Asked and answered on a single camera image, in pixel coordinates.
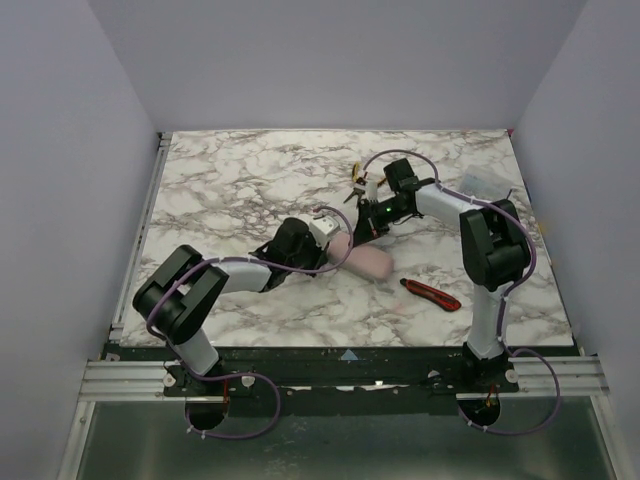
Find pink zippered umbrella case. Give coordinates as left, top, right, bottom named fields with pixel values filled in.
left=327, top=232, right=394, bottom=282

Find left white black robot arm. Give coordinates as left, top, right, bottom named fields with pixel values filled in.
left=132, top=216, right=340, bottom=375

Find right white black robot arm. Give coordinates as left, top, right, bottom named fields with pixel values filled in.
left=354, top=158, right=536, bottom=383

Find yellow black pliers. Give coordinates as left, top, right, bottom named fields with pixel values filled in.
left=343, top=162, right=387, bottom=204

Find red black utility knife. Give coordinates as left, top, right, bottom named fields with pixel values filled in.
left=399, top=278, right=461, bottom=312

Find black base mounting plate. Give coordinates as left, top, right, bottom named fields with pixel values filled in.
left=102, top=344, right=521, bottom=417

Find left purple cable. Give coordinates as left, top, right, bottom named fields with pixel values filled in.
left=145, top=204, right=354, bottom=441

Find purple cable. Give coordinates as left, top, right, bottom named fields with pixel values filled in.
left=145, top=204, right=354, bottom=441
left=359, top=150, right=566, bottom=436

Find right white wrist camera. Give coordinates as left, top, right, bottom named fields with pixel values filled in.
left=362, top=180, right=378, bottom=201

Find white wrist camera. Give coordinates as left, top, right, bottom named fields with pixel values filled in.
left=362, top=180, right=378, bottom=201
left=309, top=216, right=340, bottom=249

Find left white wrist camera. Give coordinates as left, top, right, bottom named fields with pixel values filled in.
left=309, top=216, right=340, bottom=249

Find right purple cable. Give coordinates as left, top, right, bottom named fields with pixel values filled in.
left=359, top=150, right=566, bottom=436

